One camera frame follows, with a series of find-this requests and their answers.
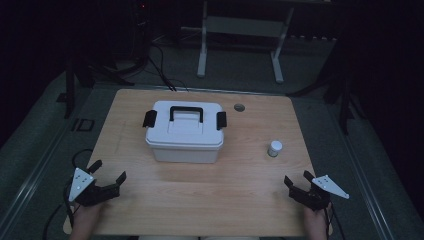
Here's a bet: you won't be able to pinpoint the dark equipment with red light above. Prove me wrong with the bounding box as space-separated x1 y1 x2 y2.
133 0 152 68

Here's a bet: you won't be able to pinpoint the person's left hand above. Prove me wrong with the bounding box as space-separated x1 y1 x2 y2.
73 203 105 231

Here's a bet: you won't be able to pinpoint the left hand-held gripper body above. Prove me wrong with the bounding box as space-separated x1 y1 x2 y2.
68 167 121 208

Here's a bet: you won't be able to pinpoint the black cables on floor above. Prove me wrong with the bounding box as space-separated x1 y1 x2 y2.
146 43 190 93

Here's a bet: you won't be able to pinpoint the black rectangular floor frame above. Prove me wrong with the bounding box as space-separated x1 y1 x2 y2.
70 117 96 133

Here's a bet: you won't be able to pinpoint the left hand-held gripper black cable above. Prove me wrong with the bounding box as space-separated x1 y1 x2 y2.
63 179 76 229

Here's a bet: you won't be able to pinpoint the white metal stand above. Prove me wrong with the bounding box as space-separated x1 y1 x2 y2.
196 0 295 84

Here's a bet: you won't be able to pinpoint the hand-held gripper black cable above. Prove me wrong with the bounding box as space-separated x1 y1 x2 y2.
63 179 76 229
324 203 347 240

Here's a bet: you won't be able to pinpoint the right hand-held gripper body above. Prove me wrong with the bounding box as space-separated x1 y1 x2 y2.
288 174 350 212

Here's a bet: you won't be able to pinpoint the small white bottle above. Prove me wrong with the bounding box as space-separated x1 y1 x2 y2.
267 140 284 158

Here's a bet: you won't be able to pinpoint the white storage box black handle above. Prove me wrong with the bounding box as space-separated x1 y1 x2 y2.
142 100 228 164

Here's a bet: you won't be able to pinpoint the thin black floor cable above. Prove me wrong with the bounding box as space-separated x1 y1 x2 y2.
43 148 94 240

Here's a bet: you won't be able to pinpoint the black tripod stand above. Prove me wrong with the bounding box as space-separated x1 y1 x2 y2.
56 49 135 120
289 33 366 136

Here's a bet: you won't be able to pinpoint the right hand-held gripper black cable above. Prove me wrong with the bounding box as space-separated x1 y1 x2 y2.
324 203 347 240

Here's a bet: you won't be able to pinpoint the person's right hand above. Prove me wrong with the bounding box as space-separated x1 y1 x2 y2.
303 204 331 233

